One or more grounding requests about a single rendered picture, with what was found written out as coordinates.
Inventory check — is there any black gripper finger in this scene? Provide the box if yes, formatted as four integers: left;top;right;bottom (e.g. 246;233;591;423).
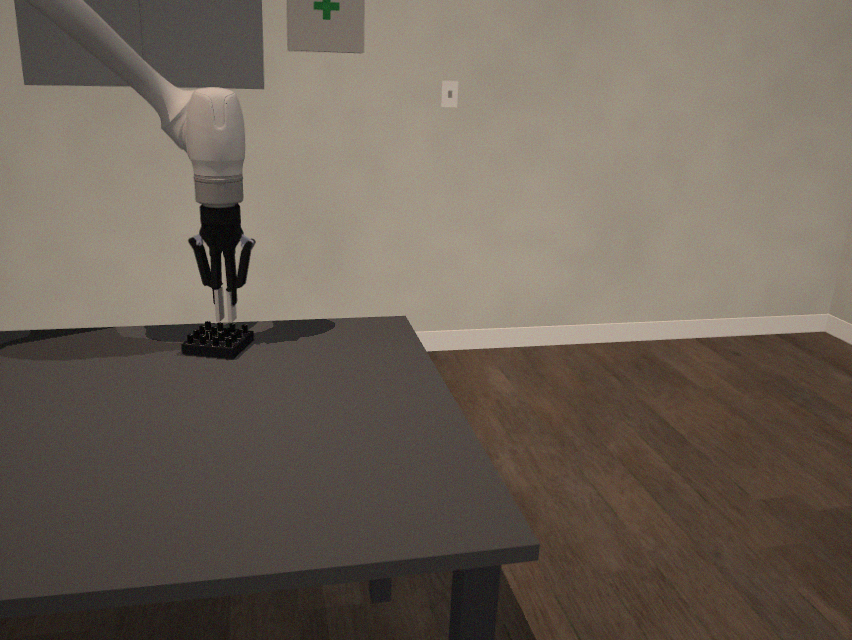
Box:
188;234;225;322
221;234;255;323

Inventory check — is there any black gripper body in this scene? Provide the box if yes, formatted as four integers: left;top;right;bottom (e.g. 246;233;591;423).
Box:
199;204;244;252

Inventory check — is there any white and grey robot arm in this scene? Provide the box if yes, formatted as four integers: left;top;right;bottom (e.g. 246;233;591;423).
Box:
25;0;245;208

